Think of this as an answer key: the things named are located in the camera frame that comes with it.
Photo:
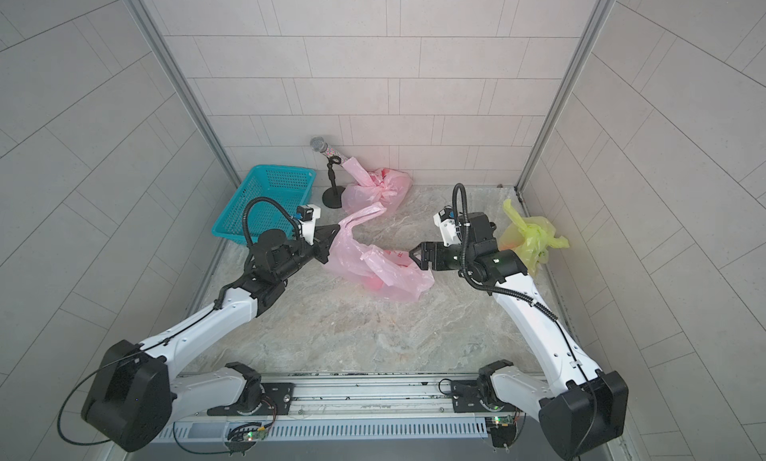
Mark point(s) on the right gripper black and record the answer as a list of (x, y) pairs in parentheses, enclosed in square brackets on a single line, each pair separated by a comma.
[(432, 249)]

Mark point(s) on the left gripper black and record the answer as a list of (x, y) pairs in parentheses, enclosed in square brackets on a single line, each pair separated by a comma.
[(323, 241)]

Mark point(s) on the pink plastic bag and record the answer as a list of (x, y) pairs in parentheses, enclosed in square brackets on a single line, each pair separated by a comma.
[(388, 274), (386, 186)]

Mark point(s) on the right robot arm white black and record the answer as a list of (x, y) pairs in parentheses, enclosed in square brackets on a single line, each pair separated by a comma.
[(578, 405)]

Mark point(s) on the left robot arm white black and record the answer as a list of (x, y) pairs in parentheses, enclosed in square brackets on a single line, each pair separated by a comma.
[(138, 388)]

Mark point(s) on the pink plastic bag back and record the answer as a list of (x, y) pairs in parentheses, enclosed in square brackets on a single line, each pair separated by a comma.
[(386, 186)]

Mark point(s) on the yellow-green plastic bag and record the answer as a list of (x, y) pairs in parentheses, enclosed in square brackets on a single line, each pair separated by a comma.
[(530, 238)]

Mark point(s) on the microphone on black stand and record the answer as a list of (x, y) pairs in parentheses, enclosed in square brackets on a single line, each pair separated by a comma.
[(332, 197)]

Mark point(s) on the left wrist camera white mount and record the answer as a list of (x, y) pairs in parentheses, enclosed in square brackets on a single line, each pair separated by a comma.
[(308, 215)]

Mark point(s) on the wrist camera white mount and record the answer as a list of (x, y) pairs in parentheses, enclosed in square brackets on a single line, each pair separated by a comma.
[(446, 223), (308, 215)]

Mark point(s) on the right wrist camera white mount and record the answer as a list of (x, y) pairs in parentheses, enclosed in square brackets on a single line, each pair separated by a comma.
[(446, 223)]

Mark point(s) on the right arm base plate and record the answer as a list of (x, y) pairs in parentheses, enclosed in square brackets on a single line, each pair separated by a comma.
[(466, 397)]

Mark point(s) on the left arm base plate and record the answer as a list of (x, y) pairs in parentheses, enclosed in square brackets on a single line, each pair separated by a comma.
[(264, 400)]

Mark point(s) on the aluminium rail frame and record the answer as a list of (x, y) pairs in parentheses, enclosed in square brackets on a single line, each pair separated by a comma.
[(356, 407)]

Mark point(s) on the right circuit board with cables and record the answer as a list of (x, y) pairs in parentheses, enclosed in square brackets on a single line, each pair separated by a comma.
[(502, 431)]

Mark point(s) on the circuit board with cables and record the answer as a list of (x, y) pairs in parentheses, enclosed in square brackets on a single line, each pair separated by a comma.
[(244, 437), (502, 431)]

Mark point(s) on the left circuit board with cables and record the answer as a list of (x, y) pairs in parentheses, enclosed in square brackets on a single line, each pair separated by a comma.
[(244, 437)]

